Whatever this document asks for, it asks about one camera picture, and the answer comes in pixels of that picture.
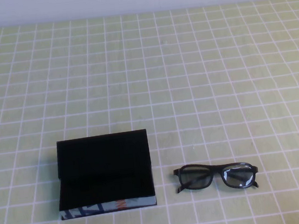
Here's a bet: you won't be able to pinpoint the black glasses case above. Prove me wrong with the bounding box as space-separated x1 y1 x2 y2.
49 129 159 221

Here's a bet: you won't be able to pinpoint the black frame glasses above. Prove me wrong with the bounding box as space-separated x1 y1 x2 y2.
172 156 262 200

